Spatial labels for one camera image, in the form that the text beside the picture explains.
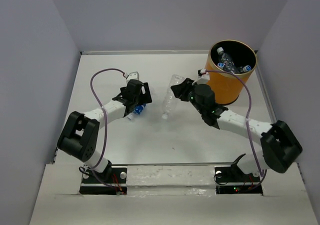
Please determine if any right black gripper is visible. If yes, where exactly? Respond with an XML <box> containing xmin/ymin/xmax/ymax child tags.
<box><xmin>171</xmin><ymin>77</ymin><xmax>205</xmax><ymax>115</ymax></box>

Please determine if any blue label plastic bottle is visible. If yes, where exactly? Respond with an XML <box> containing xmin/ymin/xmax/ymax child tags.
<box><xmin>126</xmin><ymin>103</ymin><xmax>147</xmax><ymax>121</ymax></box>

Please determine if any clear bottle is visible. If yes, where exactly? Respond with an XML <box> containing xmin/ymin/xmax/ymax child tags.
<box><xmin>161</xmin><ymin>74</ymin><xmax>185</xmax><ymax>120</ymax></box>
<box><xmin>217</xmin><ymin>62</ymin><xmax>225</xmax><ymax>69</ymax></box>
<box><xmin>216</xmin><ymin>47</ymin><xmax>239</xmax><ymax>74</ymax></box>
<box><xmin>238</xmin><ymin>65</ymin><xmax>252</xmax><ymax>74</ymax></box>

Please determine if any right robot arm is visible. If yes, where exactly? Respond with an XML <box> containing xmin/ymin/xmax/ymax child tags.
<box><xmin>170</xmin><ymin>78</ymin><xmax>303</xmax><ymax>181</ymax></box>

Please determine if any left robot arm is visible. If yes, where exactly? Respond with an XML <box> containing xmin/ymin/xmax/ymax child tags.
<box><xmin>57</xmin><ymin>79</ymin><xmax>152</xmax><ymax>183</ymax></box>

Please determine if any orange cylindrical bin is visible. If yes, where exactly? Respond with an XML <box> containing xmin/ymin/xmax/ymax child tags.
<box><xmin>204</xmin><ymin>39</ymin><xmax>258</xmax><ymax>105</ymax></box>

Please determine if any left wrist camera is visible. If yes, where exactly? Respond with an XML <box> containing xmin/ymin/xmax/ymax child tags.
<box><xmin>124</xmin><ymin>71</ymin><xmax>140</xmax><ymax>84</ymax></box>

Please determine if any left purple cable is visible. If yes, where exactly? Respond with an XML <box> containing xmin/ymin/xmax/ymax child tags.
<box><xmin>87</xmin><ymin>67</ymin><xmax>127</xmax><ymax>188</ymax></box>

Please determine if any purple cable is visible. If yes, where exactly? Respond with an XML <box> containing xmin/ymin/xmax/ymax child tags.
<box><xmin>206</xmin><ymin>69</ymin><xmax>266</xmax><ymax>192</ymax></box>
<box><xmin>87</xmin><ymin>67</ymin><xmax>127</xmax><ymax>188</ymax></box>

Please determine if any metal rail back edge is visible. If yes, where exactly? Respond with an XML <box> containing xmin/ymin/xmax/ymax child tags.
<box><xmin>80</xmin><ymin>50</ymin><xmax>209</xmax><ymax>56</ymax></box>

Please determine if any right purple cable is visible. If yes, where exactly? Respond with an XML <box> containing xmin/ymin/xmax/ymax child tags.
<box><xmin>206</xmin><ymin>69</ymin><xmax>266</xmax><ymax>192</ymax></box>

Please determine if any metal rail front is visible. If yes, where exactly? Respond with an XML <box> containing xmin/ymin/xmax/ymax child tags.
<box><xmin>112</xmin><ymin>162</ymin><xmax>233</xmax><ymax>167</ymax></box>

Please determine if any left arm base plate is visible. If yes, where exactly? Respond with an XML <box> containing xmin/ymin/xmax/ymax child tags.
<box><xmin>78</xmin><ymin>166</ymin><xmax>128</xmax><ymax>196</ymax></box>

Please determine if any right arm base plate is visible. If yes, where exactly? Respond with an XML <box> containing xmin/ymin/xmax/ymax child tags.
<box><xmin>213</xmin><ymin>166</ymin><xmax>263</xmax><ymax>195</ymax></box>

